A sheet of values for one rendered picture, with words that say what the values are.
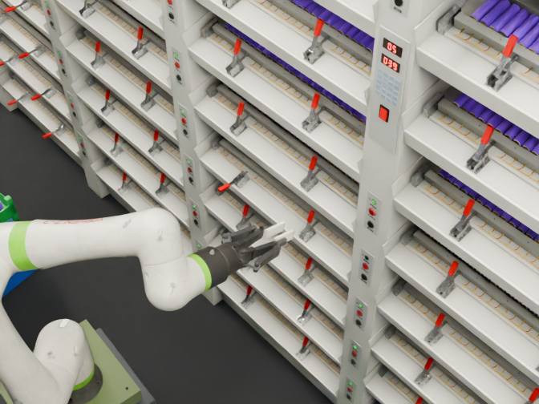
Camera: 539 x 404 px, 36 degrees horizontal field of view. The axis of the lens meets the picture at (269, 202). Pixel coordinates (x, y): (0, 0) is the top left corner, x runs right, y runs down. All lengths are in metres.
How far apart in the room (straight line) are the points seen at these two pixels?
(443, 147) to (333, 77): 0.29
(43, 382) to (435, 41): 1.28
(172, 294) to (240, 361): 1.07
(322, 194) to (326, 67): 0.40
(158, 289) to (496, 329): 0.74
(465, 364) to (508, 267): 0.40
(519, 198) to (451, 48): 0.30
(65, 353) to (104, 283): 0.86
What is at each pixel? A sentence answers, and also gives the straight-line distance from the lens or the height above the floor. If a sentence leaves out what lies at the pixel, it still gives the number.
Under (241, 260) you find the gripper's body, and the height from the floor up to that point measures 0.91.
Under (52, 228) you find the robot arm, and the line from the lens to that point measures 1.97.
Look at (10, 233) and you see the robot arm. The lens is 2.03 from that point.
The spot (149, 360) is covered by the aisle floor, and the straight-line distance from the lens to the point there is 2.92.
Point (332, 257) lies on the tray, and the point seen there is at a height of 0.76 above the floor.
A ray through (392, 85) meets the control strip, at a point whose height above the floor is 1.45.
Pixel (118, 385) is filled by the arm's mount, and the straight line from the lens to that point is 2.51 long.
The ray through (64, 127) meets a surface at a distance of 3.46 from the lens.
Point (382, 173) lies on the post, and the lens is 1.78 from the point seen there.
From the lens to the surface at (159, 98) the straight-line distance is 2.62.
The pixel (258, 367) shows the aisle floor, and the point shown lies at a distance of 2.88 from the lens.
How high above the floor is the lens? 2.49
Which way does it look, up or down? 49 degrees down
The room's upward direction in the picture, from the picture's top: 1 degrees counter-clockwise
